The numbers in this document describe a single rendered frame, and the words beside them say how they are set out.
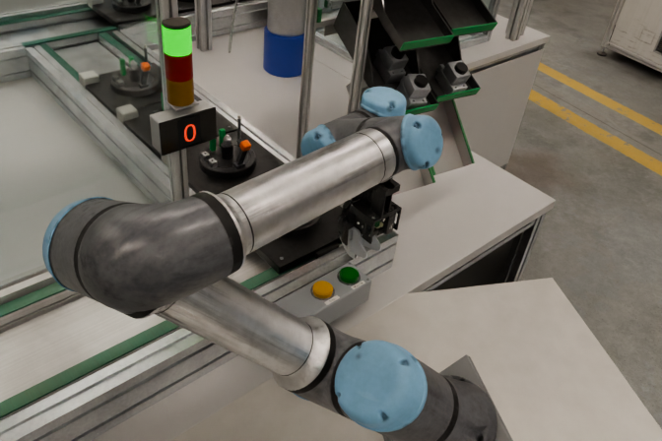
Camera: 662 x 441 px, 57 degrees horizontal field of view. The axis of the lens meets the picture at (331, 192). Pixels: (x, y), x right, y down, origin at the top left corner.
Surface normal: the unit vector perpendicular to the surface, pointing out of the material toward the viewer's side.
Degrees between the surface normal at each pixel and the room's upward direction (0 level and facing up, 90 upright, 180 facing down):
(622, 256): 0
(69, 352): 0
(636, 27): 90
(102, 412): 90
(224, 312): 67
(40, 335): 0
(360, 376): 41
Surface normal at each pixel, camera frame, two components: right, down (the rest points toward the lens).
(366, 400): -0.53, -0.51
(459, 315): 0.09, -0.80
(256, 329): 0.61, 0.15
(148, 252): 0.08, -0.11
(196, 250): 0.43, 0.02
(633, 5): -0.84, 0.26
